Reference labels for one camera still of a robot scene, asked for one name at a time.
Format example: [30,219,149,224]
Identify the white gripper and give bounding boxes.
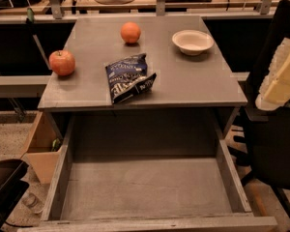
[255,38,290,111]

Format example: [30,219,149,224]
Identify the orange fruit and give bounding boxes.
[120,22,141,44]

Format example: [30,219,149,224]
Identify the open grey drawer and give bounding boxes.
[20,111,276,232]

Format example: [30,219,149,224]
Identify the black chair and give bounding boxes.
[230,0,290,232]

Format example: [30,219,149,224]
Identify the white bowl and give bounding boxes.
[172,30,215,56]

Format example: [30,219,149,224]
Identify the blue chip bag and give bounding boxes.
[105,53,157,104]

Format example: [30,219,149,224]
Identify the red apple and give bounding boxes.
[49,50,75,76]

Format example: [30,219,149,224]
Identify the wooden box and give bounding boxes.
[22,112,61,184]

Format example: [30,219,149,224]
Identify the black object lower left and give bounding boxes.
[0,159,29,229]

